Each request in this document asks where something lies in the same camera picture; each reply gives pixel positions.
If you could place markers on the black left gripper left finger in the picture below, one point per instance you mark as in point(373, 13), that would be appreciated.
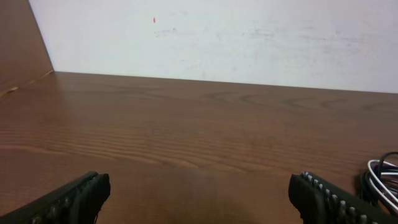
point(78, 201)

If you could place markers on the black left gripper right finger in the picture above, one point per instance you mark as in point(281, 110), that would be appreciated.
point(320, 202)

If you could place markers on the cardboard panel left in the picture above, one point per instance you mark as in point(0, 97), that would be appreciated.
point(24, 57)

